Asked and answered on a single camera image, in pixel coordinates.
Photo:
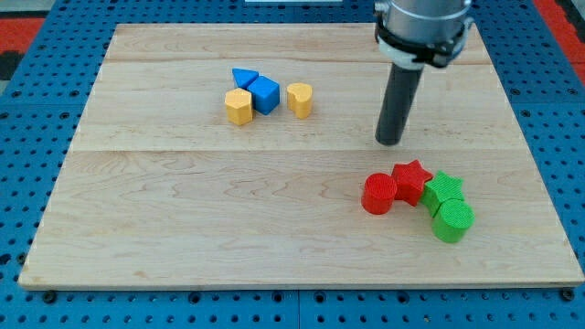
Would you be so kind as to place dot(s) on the red star block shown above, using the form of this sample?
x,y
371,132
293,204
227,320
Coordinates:
x,y
410,179

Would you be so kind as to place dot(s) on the green star block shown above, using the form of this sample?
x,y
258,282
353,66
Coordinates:
x,y
439,189

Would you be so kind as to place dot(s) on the light wooden board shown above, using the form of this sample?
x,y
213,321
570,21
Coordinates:
x,y
160,191

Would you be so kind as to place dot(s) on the red cylinder block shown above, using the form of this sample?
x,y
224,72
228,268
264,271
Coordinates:
x,y
379,193

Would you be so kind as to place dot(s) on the green cylinder block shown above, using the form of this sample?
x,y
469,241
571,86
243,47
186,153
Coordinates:
x,y
452,221

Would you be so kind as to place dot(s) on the yellow heart block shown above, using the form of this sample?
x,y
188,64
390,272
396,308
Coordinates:
x,y
300,99

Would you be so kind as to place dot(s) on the yellow hexagon block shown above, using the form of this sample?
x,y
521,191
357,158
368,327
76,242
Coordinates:
x,y
238,104

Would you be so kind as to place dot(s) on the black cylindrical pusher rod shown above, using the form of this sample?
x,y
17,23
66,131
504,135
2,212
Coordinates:
x,y
398,98

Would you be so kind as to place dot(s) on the blue triangle block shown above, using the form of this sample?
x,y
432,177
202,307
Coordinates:
x,y
244,77

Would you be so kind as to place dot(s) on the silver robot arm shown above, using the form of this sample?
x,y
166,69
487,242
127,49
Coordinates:
x,y
415,34

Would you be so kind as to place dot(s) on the blue cube block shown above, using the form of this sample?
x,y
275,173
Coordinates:
x,y
265,95

